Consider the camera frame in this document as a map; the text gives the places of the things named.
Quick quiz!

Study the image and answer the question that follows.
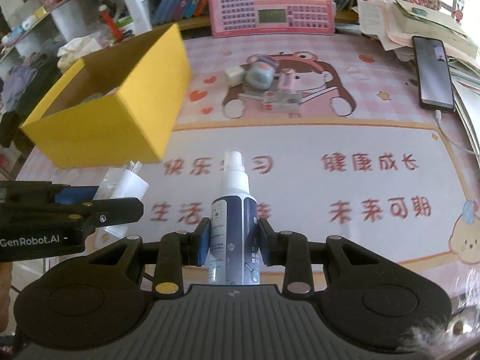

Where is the large white charger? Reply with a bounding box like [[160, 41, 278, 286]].
[[93, 159, 151, 239]]

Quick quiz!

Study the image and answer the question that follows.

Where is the white blue spray bottle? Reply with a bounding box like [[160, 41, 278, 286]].
[[208, 150, 260, 285]]

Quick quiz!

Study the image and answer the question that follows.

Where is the small white charger cube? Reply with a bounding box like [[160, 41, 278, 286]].
[[224, 66, 246, 88]]

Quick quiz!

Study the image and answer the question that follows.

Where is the grey timer gadget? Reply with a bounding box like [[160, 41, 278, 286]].
[[245, 55, 279, 91]]

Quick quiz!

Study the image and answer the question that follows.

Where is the small red white box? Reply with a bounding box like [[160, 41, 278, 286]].
[[261, 89, 302, 114]]

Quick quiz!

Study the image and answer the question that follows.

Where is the pile of clothes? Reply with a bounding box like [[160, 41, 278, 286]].
[[1, 52, 61, 149]]

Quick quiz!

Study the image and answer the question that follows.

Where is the yellow cardboard box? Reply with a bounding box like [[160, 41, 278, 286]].
[[21, 24, 191, 167]]

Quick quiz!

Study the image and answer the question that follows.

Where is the pink checked tablecloth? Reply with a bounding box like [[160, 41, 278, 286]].
[[19, 34, 479, 296]]

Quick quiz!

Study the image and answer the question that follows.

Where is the floral tissue box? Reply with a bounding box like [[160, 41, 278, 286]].
[[57, 33, 111, 73]]

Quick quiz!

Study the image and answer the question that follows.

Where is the red pen in cup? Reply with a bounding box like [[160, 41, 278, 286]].
[[98, 4, 123, 41]]

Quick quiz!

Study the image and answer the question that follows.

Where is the white bookshelf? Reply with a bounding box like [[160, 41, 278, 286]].
[[0, 0, 211, 65]]

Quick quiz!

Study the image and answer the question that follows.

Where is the black smartphone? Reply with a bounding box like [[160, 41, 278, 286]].
[[412, 36, 455, 113]]

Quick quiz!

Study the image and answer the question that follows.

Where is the pink keyboard learning toy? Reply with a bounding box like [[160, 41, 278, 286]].
[[208, 0, 335, 38]]

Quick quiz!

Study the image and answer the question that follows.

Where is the stack of papers and books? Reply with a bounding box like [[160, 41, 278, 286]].
[[356, 0, 479, 157]]

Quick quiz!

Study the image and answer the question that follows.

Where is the white charging cable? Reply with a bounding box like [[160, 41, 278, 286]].
[[434, 109, 475, 156]]

